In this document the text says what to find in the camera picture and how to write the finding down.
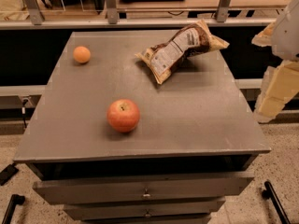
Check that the metal railing frame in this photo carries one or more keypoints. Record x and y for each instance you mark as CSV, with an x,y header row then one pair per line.
x,y
88,14

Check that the black base leg left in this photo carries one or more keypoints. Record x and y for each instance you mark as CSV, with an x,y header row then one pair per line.
x,y
15,200

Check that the grey drawer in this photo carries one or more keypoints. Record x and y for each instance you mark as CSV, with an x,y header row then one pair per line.
x,y
144,208
142,187

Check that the grey drawer cabinet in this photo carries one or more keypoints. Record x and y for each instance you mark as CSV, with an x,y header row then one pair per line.
x,y
198,121

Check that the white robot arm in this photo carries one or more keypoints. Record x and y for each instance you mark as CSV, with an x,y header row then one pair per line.
x,y
282,36

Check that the black base leg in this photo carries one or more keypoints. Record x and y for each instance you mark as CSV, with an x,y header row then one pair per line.
x,y
15,200
269,193

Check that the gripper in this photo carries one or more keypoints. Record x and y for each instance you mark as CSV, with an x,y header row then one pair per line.
x,y
287,36

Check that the crumpled snack bag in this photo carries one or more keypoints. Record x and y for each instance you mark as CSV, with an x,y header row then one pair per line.
x,y
194,39

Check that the black flat object on floor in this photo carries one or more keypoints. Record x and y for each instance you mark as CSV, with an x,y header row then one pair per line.
x,y
7,173

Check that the red apple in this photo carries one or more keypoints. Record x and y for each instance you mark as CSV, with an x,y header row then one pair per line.
x,y
123,115

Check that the black base leg right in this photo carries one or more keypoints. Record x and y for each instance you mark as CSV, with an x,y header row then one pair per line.
x,y
269,193

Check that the small orange fruit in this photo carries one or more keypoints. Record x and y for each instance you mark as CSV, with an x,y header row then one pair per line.
x,y
81,54

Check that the top grey drawer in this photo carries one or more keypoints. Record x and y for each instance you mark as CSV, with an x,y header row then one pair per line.
x,y
142,187

